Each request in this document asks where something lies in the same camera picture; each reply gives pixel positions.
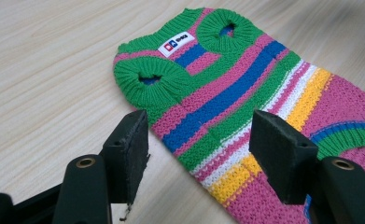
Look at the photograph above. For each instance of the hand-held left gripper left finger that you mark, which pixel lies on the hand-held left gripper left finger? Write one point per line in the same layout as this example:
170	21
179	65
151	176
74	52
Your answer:
124	155

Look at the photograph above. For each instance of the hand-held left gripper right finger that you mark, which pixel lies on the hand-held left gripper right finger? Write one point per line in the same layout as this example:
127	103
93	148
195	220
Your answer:
283	155

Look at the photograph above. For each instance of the striped knit pet sweater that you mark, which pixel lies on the striped knit pet sweater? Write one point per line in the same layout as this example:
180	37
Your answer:
217	102

